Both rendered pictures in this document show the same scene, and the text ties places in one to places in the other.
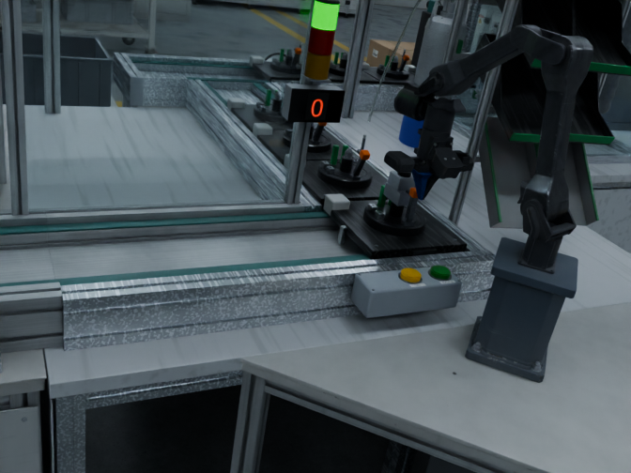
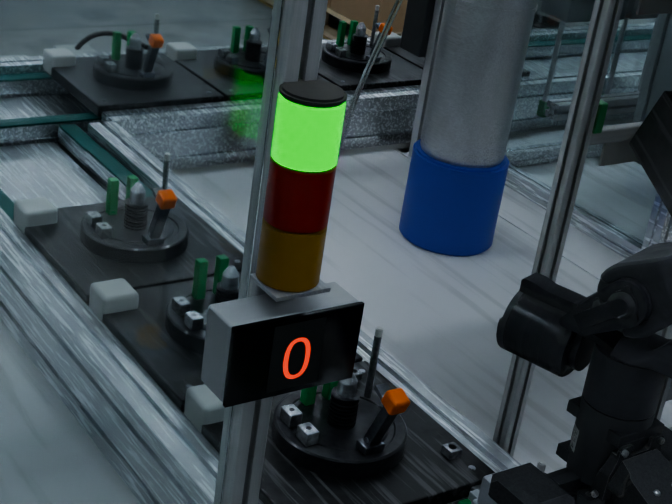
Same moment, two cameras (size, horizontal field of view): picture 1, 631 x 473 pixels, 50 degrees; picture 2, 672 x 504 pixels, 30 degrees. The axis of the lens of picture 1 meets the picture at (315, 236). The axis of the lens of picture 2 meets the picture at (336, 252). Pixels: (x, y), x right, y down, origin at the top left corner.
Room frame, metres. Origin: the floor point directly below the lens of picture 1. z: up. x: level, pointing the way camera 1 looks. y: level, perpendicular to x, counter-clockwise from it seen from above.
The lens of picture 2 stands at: (0.55, 0.16, 1.71)
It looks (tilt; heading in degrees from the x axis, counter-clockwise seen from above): 26 degrees down; 351
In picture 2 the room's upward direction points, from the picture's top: 9 degrees clockwise
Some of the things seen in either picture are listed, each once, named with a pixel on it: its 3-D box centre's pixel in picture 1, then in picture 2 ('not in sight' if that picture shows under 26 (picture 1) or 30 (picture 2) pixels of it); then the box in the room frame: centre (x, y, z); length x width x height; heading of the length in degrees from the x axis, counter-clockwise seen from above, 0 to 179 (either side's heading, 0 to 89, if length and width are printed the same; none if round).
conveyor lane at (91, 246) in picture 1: (262, 249); not in sight; (1.28, 0.11, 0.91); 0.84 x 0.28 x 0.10; 118
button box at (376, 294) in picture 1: (407, 290); not in sight; (1.17, -0.20, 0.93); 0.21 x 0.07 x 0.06; 118
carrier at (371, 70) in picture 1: (394, 65); (358, 41); (2.94, -0.21, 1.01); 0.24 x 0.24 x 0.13; 28
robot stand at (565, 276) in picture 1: (521, 308); not in sight; (1.13, -0.41, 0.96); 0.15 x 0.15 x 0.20; 73
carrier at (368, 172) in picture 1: (346, 161); (343, 403); (1.63, -0.05, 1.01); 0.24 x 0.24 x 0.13; 28
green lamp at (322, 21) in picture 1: (325, 15); (308, 128); (1.41, 0.06, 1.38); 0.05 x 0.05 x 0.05
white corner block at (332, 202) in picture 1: (336, 205); not in sight; (1.44, -0.04, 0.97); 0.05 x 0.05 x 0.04; 28
